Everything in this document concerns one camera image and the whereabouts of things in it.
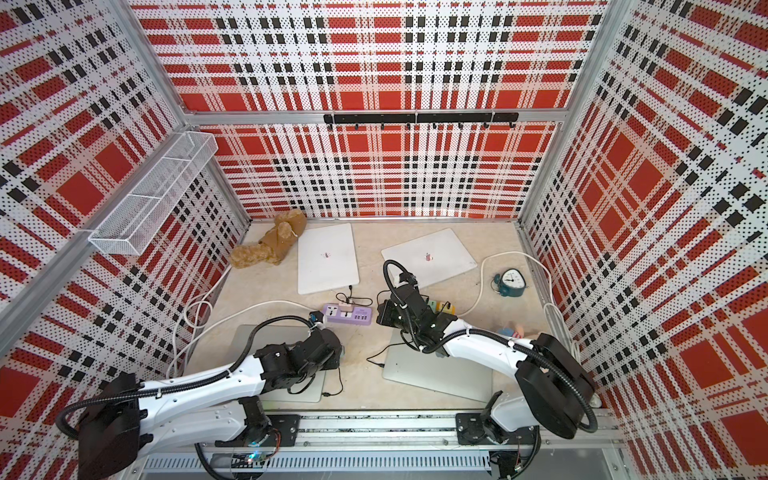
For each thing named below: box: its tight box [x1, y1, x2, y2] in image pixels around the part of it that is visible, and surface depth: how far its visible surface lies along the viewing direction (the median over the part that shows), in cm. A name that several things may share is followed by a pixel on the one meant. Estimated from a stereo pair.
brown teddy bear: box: [231, 209, 307, 269], surface depth 103 cm
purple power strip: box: [324, 302, 372, 326], surface depth 94 cm
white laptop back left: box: [297, 223, 360, 295], surface depth 110 cm
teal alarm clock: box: [494, 268, 527, 297], surface depth 100 cm
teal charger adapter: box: [309, 310, 324, 324], surface depth 77 cm
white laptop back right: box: [381, 228, 478, 289], surface depth 114 cm
